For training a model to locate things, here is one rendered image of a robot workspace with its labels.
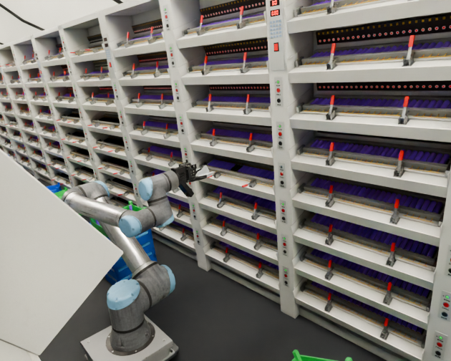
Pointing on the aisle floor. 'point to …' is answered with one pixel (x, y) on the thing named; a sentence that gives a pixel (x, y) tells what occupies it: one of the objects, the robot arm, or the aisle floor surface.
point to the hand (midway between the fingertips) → (205, 172)
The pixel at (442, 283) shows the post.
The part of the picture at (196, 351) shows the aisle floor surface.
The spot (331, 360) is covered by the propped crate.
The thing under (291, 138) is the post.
